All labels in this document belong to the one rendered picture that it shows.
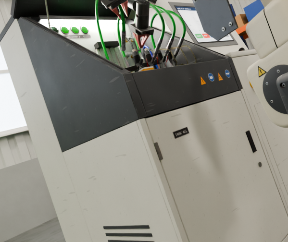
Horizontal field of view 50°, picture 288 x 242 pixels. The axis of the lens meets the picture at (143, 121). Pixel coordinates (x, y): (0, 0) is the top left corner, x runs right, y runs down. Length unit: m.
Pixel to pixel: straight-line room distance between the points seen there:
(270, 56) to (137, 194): 0.67
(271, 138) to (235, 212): 0.51
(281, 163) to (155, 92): 0.82
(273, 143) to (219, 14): 1.01
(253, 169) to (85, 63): 0.84
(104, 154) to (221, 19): 0.69
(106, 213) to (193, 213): 0.39
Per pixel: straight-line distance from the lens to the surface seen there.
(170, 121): 1.11
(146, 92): 1.07
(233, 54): 1.61
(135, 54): 1.48
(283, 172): 1.68
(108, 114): 1.13
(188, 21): 1.98
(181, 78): 1.23
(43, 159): 1.68
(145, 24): 1.39
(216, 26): 0.78
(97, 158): 1.26
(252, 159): 1.47
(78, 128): 1.32
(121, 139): 1.11
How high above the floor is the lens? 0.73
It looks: 3 degrees up
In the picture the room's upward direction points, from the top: 20 degrees counter-clockwise
